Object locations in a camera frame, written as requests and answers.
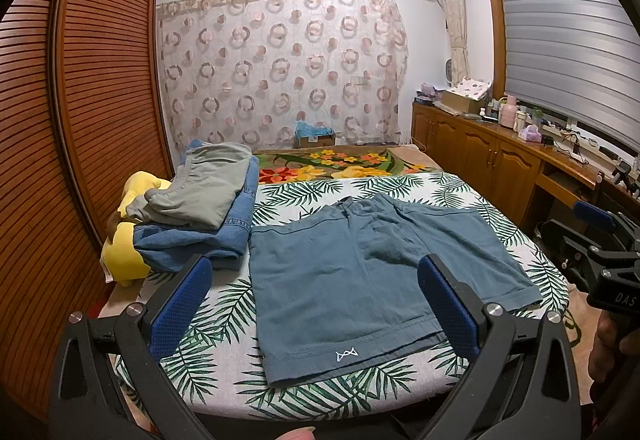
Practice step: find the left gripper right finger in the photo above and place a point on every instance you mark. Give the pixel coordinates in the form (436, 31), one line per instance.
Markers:
(521, 381)

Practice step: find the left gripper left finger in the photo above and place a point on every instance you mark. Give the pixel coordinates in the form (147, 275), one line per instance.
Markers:
(86, 401)

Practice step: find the teal blue shorts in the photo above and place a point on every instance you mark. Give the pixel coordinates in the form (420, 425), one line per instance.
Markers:
(337, 291)

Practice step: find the right hand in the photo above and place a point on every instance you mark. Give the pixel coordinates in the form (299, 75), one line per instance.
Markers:
(608, 342)

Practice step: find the left hand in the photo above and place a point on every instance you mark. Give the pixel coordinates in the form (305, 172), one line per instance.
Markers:
(304, 433)

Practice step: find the wooden sideboard cabinet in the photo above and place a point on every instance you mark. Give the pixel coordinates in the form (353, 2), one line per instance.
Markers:
(528, 182)

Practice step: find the yellow plush toy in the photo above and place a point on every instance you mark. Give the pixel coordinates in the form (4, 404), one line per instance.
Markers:
(120, 262)

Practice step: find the folded blue denim jeans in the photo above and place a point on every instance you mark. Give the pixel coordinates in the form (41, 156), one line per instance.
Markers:
(168, 248)

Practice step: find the pink thermos bottle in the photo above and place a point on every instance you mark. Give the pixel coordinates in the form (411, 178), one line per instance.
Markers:
(508, 111)

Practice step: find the grey window roller blind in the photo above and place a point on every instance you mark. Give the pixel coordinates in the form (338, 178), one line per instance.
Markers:
(576, 57)

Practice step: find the polka dot open box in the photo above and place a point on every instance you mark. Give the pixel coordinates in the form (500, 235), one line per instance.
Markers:
(468, 96)

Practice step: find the folded grey green pants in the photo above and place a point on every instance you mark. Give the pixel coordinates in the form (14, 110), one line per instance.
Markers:
(202, 192)

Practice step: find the brown louvered wardrobe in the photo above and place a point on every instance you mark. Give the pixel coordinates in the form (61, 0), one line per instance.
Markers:
(80, 112)

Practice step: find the cream tied side curtain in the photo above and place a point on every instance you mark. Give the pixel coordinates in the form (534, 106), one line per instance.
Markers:
(455, 13)

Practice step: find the cardboard box with blue items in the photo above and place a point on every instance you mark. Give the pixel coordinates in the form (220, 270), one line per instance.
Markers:
(310, 136)

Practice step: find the pink circle pattern curtain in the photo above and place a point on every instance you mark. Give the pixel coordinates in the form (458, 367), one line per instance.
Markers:
(259, 71)

